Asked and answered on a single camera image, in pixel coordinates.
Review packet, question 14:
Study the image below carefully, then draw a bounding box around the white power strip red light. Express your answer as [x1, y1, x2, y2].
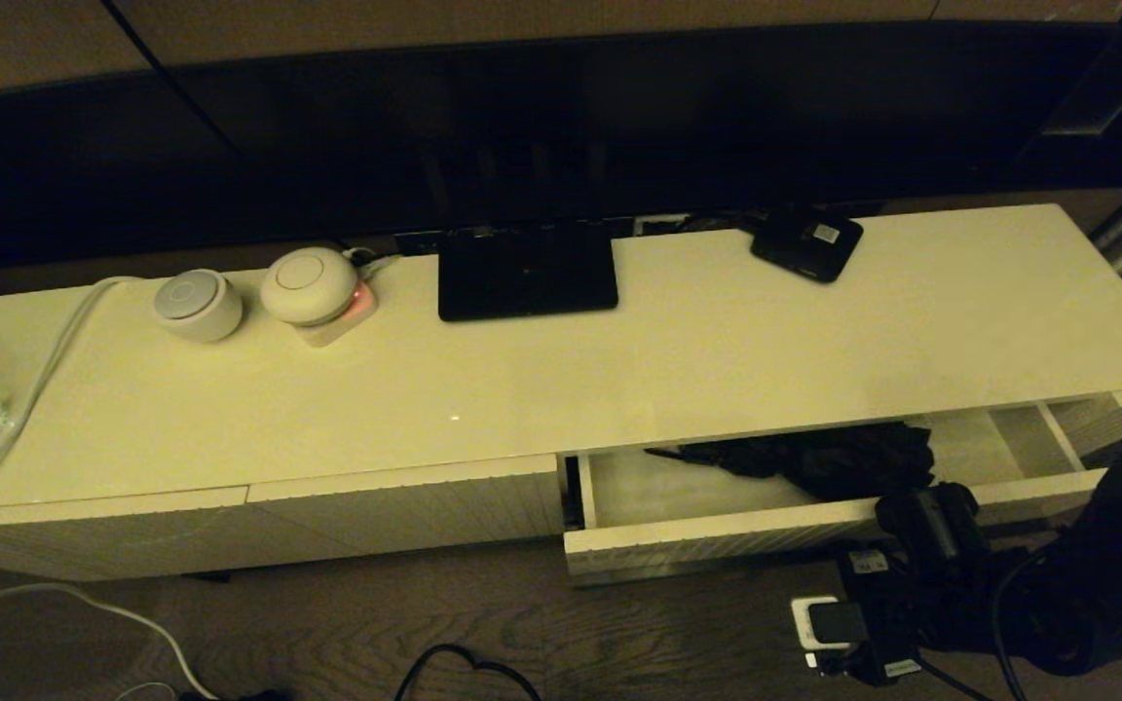
[292, 250, 402, 350]

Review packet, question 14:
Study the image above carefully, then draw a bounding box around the black flat television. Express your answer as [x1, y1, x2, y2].
[0, 19, 1122, 269]

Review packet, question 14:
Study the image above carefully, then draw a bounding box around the black folding umbrella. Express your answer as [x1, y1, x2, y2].
[643, 420, 938, 503]

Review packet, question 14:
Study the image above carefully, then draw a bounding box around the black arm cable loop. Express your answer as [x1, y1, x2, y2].
[991, 553, 1041, 701]

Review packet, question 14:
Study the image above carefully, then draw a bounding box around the white speaker with grey top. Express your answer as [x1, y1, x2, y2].
[152, 269, 245, 344]

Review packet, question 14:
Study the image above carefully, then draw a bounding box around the white ribbed pull-out drawer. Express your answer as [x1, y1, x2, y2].
[563, 393, 1122, 586]

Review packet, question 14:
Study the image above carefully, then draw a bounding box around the thin black floor cable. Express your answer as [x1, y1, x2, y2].
[393, 643, 543, 701]

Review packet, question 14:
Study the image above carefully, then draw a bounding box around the thin black wall cable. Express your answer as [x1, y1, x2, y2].
[100, 0, 173, 72]

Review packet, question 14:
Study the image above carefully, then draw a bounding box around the white TV cabinet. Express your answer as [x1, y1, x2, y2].
[0, 203, 1122, 583]

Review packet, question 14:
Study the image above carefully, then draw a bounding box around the black set-top box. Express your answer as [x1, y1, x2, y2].
[750, 206, 866, 285]

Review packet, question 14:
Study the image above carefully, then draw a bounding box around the white curved cabinet front panel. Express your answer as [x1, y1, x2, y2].
[0, 486, 253, 583]

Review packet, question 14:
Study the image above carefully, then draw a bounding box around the white dome-shaped device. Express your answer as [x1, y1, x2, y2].
[259, 246, 360, 327]

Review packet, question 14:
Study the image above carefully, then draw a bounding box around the white wrist camera black mount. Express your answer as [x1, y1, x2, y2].
[791, 595, 867, 652]

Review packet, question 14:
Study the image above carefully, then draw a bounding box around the black TV base plate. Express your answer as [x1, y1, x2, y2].
[437, 225, 619, 323]

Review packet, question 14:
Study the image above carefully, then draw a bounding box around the dark cabinet with grey bar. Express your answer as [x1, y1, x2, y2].
[1014, 0, 1122, 192]

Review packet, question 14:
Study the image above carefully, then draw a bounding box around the thick white power cable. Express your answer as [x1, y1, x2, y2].
[0, 276, 222, 701]

